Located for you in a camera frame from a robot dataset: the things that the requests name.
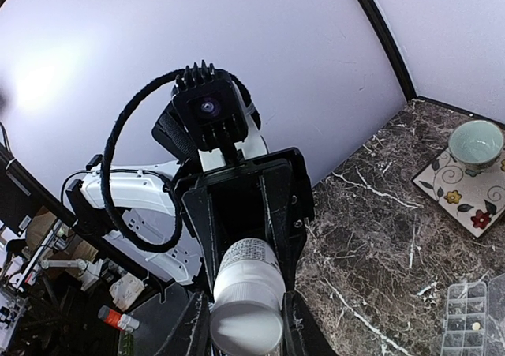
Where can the left black frame post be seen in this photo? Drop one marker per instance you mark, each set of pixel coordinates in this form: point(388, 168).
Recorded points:
point(384, 35)

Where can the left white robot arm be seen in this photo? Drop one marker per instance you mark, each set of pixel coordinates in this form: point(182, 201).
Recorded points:
point(176, 220)

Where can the small white pill bottle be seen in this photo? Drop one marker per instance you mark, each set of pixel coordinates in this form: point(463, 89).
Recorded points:
point(249, 272)

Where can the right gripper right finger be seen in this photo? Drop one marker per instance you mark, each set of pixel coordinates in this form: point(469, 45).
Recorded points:
point(301, 334)

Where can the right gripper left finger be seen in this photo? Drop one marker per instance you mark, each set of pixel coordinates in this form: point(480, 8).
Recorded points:
point(190, 336)

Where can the clear plastic pill organizer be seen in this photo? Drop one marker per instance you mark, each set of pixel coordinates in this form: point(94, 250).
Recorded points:
point(468, 303)

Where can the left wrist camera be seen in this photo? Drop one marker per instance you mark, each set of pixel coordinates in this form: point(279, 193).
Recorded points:
point(219, 116)

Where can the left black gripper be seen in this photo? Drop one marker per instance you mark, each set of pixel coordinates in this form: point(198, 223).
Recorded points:
point(266, 197)

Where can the green ceramic bowl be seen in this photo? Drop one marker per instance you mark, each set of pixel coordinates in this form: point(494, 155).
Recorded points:
point(476, 144)

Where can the small white bottle cap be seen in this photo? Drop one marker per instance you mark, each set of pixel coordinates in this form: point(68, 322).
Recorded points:
point(246, 328)

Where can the floral square plate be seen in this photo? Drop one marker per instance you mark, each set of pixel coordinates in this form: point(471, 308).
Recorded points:
point(474, 199)

